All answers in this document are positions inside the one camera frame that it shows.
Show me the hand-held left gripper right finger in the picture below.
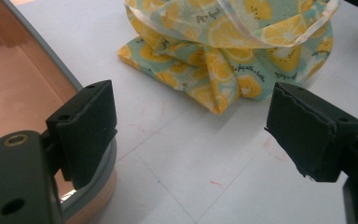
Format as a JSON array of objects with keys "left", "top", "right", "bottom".
[{"left": 264, "top": 81, "right": 358, "bottom": 183}]

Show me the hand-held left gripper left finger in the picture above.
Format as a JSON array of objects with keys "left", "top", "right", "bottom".
[{"left": 45, "top": 79, "right": 118, "bottom": 190}]

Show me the white table mat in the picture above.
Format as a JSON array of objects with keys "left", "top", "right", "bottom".
[{"left": 10, "top": 0, "right": 358, "bottom": 224}]

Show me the lemon print fabric bag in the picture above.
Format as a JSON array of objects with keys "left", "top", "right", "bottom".
[{"left": 117, "top": 0, "right": 343, "bottom": 116}]

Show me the orange basket with grey rim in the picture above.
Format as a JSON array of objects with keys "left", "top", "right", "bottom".
[{"left": 0, "top": 0, "right": 118, "bottom": 224}]

